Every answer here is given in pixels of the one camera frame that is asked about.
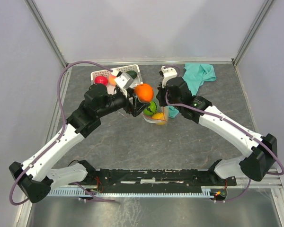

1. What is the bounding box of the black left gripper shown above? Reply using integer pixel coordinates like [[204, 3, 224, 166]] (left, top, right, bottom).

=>
[[97, 87, 151, 118]]

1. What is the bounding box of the toy orange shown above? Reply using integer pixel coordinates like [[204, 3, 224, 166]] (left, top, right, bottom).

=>
[[134, 84, 154, 102]]

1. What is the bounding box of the green toy watermelon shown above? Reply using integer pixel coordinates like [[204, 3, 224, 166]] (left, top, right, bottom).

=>
[[143, 101, 158, 116]]

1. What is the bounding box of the clear zip top bag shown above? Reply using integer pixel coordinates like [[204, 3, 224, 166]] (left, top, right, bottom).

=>
[[142, 101, 169, 125]]

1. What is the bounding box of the yellow toy lemon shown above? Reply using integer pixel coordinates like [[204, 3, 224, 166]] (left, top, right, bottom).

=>
[[151, 112, 167, 125]]

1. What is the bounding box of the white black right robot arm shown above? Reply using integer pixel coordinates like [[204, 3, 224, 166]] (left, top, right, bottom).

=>
[[156, 77, 277, 185]]

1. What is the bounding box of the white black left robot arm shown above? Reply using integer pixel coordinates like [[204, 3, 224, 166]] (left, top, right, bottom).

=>
[[9, 84, 154, 205]]

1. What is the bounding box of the white perforated plastic basket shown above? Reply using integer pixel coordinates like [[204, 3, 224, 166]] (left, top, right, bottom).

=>
[[90, 64, 143, 94]]

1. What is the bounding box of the teal cloth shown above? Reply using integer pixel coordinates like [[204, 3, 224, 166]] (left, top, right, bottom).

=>
[[168, 63, 217, 119]]

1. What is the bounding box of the dark green toy avocado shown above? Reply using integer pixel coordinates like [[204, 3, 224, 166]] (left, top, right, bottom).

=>
[[126, 70, 138, 79]]

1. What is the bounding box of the toy peach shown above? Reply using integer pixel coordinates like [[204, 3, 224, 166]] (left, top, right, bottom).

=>
[[108, 75, 116, 86]]

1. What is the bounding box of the red toy apple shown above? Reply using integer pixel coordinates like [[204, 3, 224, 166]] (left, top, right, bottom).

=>
[[94, 75, 108, 86]]

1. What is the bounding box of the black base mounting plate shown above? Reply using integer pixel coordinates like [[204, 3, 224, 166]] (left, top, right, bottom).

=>
[[79, 169, 237, 193]]

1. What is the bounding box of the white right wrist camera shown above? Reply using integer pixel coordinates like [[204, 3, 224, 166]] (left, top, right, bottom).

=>
[[159, 65, 179, 87]]

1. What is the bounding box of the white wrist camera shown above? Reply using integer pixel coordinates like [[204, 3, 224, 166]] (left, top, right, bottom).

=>
[[159, 65, 179, 87], [114, 72, 134, 89]]

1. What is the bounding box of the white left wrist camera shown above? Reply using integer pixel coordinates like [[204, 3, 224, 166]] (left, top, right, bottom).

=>
[[114, 72, 134, 89]]

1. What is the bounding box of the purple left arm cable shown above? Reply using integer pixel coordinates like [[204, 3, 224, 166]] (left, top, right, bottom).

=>
[[9, 61, 120, 205]]

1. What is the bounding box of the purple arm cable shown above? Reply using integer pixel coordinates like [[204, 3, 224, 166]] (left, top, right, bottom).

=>
[[9, 61, 120, 205], [160, 65, 284, 203]]

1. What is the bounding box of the light blue cable duct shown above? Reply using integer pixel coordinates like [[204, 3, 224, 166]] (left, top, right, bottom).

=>
[[47, 187, 214, 199]]

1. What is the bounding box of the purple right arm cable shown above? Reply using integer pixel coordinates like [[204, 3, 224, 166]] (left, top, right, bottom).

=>
[[160, 65, 284, 203]]

